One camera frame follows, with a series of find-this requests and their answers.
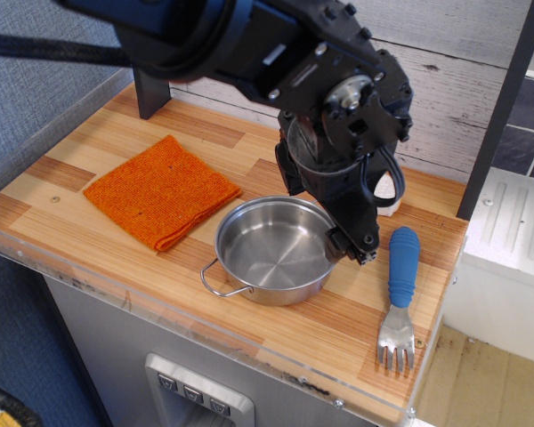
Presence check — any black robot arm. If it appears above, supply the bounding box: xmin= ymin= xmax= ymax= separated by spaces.
xmin=66 ymin=1 xmax=413 ymax=263

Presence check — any dark grey left post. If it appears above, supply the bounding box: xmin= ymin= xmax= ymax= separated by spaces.
xmin=133 ymin=68 xmax=172 ymax=120

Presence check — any white toy sink counter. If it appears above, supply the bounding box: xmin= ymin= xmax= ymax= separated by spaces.
xmin=443 ymin=168 xmax=534 ymax=361

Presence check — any silver dispenser button panel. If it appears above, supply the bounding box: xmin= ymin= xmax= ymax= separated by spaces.
xmin=145 ymin=353 xmax=255 ymax=426

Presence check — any stainless steel pot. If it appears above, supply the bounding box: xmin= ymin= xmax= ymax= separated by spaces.
xmin=200 ymin=196 xmax=336 ymax=306

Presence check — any blue handled fork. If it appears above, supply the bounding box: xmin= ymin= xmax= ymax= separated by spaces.
xmin=377 ymin=227 xmax=420 ymax=372

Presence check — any dark grey post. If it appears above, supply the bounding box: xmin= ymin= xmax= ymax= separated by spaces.
xmin=457 ymin=1 xmax=534 ymax=221
xmin=133 ymin=68 xmax=172 ymax=120

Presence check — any dark grey right post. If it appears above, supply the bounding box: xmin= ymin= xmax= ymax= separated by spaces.
xmin=457 ymin=1 xmax=534 ymax=221

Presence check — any black braided cable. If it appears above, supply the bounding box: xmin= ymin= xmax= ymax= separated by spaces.
xmin=0 ymin=30 xmax=130 ymax=68

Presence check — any orange knitted napkin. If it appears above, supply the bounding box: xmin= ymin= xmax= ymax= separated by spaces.
xmin=84 ymin=135 xmax=241 ymax=252

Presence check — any white toy cheese wedge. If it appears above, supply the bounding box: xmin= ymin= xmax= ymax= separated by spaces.
xmin=374 ymin=173 xmax=401 ymax=217

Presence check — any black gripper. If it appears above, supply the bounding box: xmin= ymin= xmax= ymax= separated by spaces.
xmin=273 ymin=116 xmax=405 ymax=267

